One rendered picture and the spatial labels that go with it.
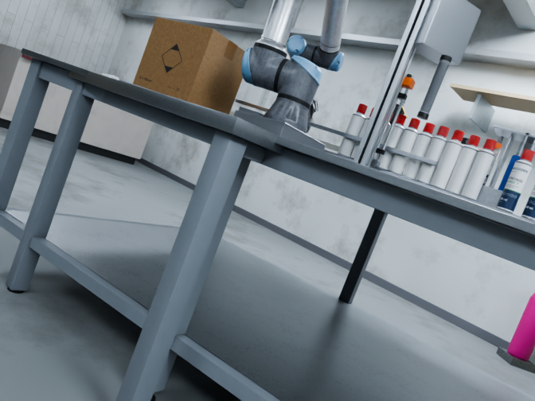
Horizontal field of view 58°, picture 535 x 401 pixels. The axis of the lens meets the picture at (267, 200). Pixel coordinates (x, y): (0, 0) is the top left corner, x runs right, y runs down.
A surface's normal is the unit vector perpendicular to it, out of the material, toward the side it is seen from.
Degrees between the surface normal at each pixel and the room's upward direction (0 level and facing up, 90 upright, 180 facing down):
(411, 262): 90
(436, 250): 90
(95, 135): 90
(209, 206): 90
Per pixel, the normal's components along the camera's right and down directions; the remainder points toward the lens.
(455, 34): 0.36, 0.22
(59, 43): 0.69, 0.32
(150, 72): -0.51, -0.13
